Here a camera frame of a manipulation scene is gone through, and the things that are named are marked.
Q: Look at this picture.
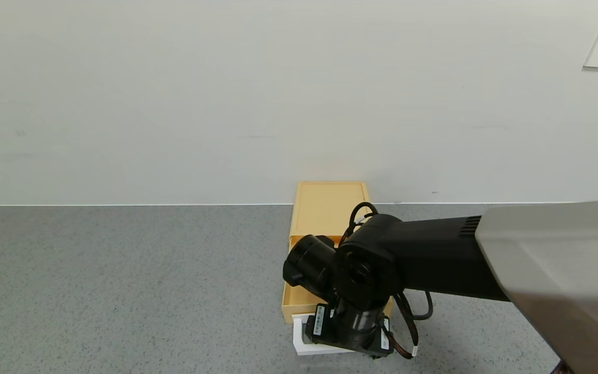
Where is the black camera cable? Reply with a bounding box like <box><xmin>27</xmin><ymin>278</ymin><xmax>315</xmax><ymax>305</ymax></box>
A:
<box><xmin>341</xmin><ymin>202</ymin><xmax>380</xmax><ymax>246</ymax></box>

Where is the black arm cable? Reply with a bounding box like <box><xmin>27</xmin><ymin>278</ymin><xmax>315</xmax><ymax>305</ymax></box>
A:
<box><xmin>388</xmin><ymin>290</ymin><xmax>434</xmax><ymax>360</ymax></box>

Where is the yellow drawer with white handle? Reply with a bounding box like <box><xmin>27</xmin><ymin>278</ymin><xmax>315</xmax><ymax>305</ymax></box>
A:
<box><xmin>281</xmin><ymin>235</ymin><xmax>395</xmax><ymax>357</ymax></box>

